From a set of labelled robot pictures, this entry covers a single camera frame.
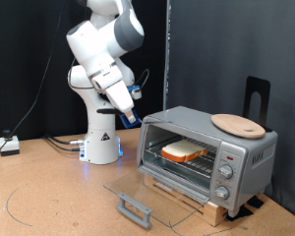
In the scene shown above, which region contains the wooden slatted block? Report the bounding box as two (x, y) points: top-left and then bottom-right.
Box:
(144, 173), (229, 227)

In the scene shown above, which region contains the black metal bookend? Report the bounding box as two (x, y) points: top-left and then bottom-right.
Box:
(243, 76), (273, 133)

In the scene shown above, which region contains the silver toaster oven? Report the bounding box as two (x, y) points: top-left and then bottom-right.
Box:
(136, 105), (279, 217)

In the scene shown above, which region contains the black backdrop curtain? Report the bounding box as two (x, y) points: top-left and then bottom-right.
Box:
(0, 0), (168, 143)

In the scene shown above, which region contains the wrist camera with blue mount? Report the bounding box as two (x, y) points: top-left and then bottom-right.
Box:
(127, 84), (144, 101)

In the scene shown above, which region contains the toy bread slice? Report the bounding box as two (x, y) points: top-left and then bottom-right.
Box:
(160, 139), (208, 163)

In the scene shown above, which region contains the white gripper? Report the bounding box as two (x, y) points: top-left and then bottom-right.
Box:
(104, 80), (138, 125)

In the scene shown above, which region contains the silver oven knob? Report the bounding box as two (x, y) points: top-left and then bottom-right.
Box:
(218, 163), (235, 180)
(213, 185), (230, 201)

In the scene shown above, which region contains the white emergency stop box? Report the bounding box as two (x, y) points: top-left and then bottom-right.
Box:
(0, 129), (21, 156)

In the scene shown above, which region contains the grey backdrop curtain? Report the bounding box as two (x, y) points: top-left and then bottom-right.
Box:
(168, 0), (295, 222)

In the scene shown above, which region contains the black foam pad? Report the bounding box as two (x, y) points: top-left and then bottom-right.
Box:
(225, 206), (255, 222)
(247, 195), (266, 209)

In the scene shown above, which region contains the black base cable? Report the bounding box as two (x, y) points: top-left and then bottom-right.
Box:
(44, 137), (82, 152)
(43, 134), (86, 147)

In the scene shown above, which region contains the small round wooden board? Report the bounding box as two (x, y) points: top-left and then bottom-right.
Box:
(210, 113), (266, 140)

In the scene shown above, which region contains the glass oven door with handle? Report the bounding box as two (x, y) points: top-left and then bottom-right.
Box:
(102, 165), (210, 229)

